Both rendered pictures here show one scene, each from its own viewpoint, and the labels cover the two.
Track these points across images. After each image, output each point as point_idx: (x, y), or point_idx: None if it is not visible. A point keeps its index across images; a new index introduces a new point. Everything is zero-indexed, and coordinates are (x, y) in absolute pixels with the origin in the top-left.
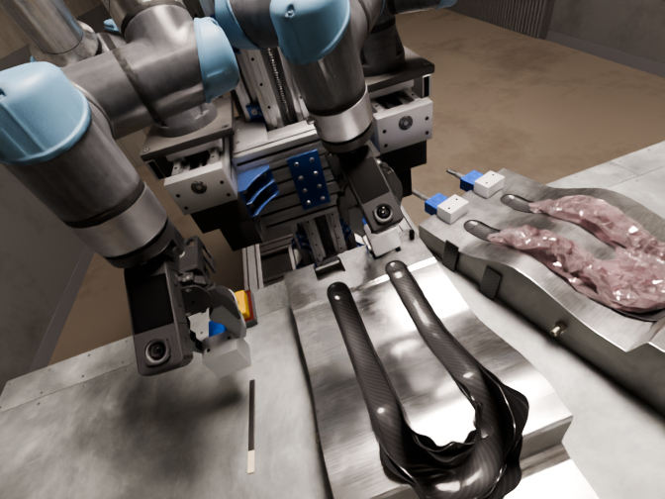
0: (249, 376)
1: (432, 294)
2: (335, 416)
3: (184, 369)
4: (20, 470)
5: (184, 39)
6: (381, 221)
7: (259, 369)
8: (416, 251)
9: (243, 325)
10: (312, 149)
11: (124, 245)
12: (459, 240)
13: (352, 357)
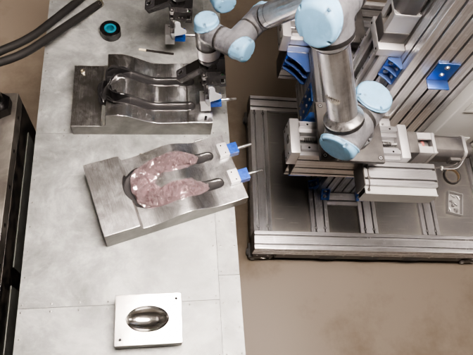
0: (176, 53)
1: (170, 113)
2: (134, 62)
3: (190, 29)
4: None
5: None
6: (177, 71)
7: (177, 57)
8: (196, 117)
9: (171, 36)
10: (313, 97)
11: None
12: (201, 146)
13: (155, 78)
